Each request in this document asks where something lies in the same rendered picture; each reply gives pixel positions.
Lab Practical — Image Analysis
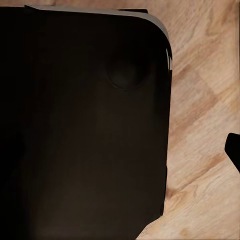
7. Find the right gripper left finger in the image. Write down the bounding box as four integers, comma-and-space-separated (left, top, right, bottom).
0, 133, 26, 192

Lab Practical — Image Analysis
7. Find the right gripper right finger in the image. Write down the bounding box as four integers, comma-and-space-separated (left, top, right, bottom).
224, 132, 240, 172

